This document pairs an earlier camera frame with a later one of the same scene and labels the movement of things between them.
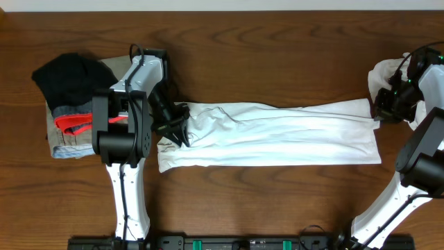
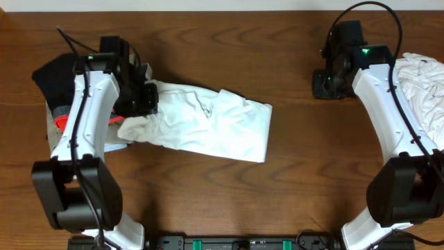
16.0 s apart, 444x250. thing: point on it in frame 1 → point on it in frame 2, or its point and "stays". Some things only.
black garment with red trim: [67, 83] stays
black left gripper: [168, 132] → [148, 105]
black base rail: [242, 242] stays
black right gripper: [382, 111] → [320, 91]
